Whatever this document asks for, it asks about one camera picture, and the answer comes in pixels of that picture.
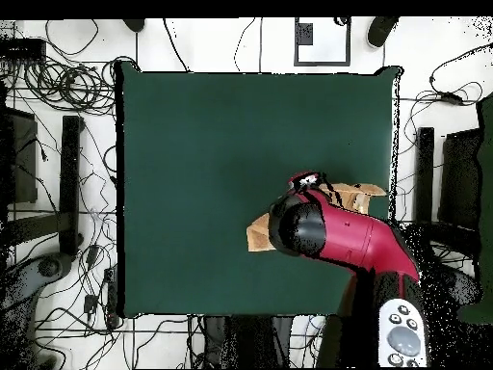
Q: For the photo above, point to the grey caster base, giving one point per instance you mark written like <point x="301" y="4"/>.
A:
<point x="462" y="285"/>
<point x="23" y="285"/>

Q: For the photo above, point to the black power adapter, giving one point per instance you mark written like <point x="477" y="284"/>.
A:
<point x="92" y="254"/>
<point x="90" y="303"/>
<point x="450" y="98"/>

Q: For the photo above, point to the tan terry towel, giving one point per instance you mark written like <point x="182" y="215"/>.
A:
<point x="259" y="235"/>

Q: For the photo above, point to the black T-shaped stand base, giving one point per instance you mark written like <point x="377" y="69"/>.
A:
<point x="423" y="173"/>
<point x="70" y="173"/>

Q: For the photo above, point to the black square case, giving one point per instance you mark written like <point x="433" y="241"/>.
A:
<point x="458" y="181"/>
<point x="23" y="162"/>

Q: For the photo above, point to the grey square floor frame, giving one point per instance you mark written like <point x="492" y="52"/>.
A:
<point x="304" y="34"/>

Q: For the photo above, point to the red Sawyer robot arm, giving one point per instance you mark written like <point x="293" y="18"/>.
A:
<point x="354" y="239"/>

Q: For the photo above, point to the dark green table cloth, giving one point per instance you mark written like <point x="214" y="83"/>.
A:
<point x="192" y="154"/>

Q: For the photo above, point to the black power strip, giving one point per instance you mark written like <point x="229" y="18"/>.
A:
<point x="111" y="296"/>

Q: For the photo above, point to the black electronics box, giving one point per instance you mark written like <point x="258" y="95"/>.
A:
<point x="23" y="49"/>

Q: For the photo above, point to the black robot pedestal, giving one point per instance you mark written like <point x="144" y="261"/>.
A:
<point x="246" y="339"/>

